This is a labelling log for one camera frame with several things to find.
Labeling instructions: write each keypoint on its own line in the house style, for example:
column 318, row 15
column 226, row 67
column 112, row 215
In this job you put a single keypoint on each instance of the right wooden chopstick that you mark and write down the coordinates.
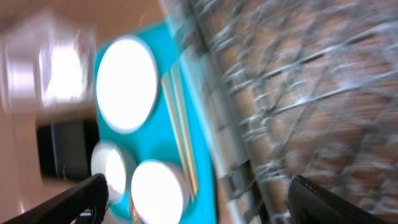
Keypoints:
column 181, row 107

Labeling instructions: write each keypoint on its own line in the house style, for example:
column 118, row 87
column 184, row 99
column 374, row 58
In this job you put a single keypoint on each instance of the black plastic tray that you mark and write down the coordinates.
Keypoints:
column 65, row 148

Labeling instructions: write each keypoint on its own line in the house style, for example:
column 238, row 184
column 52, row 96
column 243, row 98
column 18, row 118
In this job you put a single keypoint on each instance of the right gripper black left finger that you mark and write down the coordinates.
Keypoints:
column 85, row 202

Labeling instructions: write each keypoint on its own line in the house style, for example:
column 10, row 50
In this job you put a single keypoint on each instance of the wooden chopstick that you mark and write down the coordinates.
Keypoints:
column 170, row 101
column 181, row 107

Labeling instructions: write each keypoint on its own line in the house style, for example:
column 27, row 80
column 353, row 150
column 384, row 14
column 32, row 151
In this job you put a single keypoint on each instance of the white round plate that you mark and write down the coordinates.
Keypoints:
column 127, row 84

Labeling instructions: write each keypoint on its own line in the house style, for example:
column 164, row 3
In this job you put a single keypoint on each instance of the teal plastic tray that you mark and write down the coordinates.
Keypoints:
column 155, row 138

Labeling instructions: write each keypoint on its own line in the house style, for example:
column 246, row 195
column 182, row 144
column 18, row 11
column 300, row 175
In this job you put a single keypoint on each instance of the grey plastic dish rack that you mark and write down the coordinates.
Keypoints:
column 291, row 87

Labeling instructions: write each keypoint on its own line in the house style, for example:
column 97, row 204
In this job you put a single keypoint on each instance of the left wooden chopstick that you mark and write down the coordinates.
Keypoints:
column 170, row 101

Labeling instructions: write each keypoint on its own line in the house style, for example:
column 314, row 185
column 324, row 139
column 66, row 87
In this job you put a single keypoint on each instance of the clear plastic bin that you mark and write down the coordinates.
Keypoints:
column 20, row 48

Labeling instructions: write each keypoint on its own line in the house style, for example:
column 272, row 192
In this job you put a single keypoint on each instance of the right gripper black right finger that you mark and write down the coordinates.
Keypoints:
column 311, row 203

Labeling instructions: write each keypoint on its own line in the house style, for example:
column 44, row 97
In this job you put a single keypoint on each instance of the bowl with rice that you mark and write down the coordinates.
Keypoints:
column 117, row 165

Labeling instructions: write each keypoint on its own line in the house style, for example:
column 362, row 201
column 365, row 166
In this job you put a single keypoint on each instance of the white napkin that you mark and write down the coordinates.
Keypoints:
column 63, row 74

